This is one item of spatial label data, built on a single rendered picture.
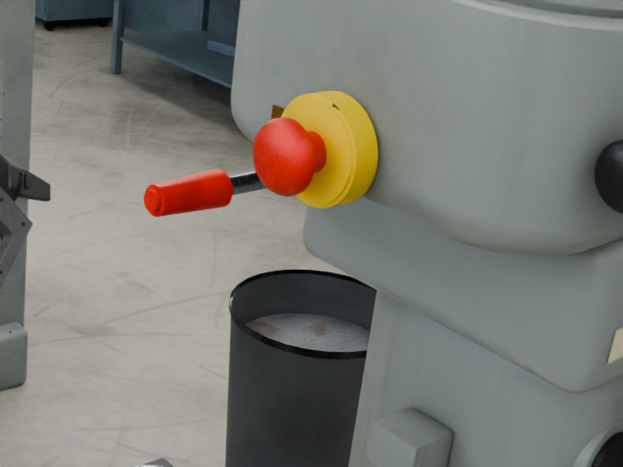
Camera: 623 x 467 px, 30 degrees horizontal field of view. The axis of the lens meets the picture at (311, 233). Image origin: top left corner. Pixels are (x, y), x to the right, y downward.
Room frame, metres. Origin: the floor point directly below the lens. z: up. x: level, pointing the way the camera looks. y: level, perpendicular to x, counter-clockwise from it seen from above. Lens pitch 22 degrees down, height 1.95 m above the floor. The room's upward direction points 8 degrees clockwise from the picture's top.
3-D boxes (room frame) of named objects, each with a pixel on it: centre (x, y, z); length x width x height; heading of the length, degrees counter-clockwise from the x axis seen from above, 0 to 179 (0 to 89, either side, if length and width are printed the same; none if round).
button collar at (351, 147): (0.58, 0.00, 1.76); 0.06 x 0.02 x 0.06; 46
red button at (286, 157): (0.56, 0.01, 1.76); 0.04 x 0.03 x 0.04; 46
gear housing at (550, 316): (0.78, -0.19, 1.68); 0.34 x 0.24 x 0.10; 136
